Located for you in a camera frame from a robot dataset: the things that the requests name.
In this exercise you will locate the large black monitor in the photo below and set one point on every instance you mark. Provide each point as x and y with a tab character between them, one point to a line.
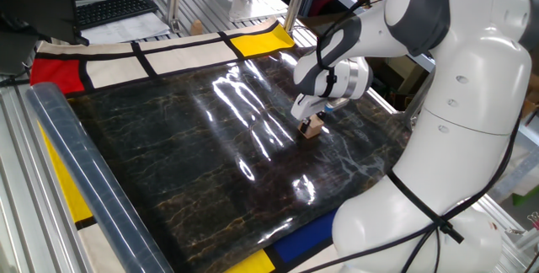
38	3

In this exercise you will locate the brown cardboard box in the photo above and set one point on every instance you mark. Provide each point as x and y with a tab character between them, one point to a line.
400	79

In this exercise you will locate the black marble pattern sheet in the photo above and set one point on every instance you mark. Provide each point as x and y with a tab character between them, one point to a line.
189	146

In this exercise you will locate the green plastic object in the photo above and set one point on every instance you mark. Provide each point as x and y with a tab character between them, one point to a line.
526	197

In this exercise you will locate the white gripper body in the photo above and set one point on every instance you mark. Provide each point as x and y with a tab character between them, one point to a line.
305	106

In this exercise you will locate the small tan wooden piece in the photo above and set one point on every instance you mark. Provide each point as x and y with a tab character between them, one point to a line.
196	28

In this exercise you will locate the black keyboard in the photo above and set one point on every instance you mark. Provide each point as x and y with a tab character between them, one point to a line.
113	9

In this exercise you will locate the white paper sheets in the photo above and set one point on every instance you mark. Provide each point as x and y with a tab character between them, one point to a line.
126	30

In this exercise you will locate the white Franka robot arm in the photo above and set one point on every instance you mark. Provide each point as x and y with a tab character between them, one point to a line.
463	96

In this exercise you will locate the metal base plate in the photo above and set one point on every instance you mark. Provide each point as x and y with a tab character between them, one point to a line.
269	5

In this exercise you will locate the silver wrist camera blue end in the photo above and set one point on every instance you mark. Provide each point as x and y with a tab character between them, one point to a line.
337	104

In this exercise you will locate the colour block patterned cloth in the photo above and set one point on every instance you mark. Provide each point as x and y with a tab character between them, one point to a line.
189	56

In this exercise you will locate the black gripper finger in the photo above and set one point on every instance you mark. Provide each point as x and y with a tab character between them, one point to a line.
304	127
321	115

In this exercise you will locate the small wooden cube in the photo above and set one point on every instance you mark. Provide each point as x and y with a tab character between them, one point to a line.
315	129

